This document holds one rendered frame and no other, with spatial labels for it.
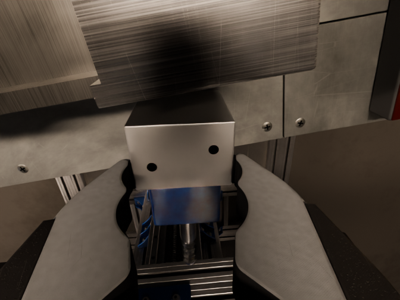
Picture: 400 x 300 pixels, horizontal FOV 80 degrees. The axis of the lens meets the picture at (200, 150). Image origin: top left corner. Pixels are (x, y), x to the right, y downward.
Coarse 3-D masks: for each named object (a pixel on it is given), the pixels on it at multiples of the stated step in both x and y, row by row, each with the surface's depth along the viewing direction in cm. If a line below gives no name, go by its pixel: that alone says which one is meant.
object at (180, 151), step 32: (192, 96) 14; (128, 128) 11; (160, 128) 11; (192, 128) 11; (224, 128) 11; (160, 160) 12; (192, 160) 12; (224, 160) 12; (160, 192) 14; (192, 192) 14; (160, 224) 15; (192, 224) 17; (192, 256) 18
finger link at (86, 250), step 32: (128, 160) 12; (96, 192) 10; (128, 192) 11; (64, 224) 8; (96, 224) 8; (128, 224) 10; (64, 256) 7; (96, 256) 7; (128, 256) 7; (32, 288) 6; (64, 288) 6; (96, 288) 6; (128, 288) 7
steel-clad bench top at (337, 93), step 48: (336, 0) 14; (384, 0) 14; (336, 48) 15; (240, 96) 16; (288, 96) 16; (336, 96) 16; (0, 144) 16; (48, 144) 17; (96, 144) 17; (240, 144) 18
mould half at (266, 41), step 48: (96, 0) 5; (144, 0) 5; (192, 0) 5; (240, 0) 6; (288, 0) 6; (96, 48) 6; (144, 48) 6; (192, 48) 6; (240, 48) 6; (288, 48) 6; (96, 96) 6; (144, 96) 6
